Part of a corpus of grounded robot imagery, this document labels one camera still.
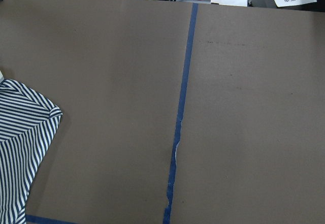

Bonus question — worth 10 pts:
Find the navy white striped polo shirt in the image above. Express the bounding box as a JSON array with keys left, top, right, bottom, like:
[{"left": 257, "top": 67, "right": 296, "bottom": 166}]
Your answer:
[{"left": 1, "top": 77, "right": 62, "bottom": 223}]

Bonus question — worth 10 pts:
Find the brown paper table cover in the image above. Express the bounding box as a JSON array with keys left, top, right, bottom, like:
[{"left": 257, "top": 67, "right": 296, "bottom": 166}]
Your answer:
[{"left": 1, "top": 0, "right": 324, "bottom": 223}]

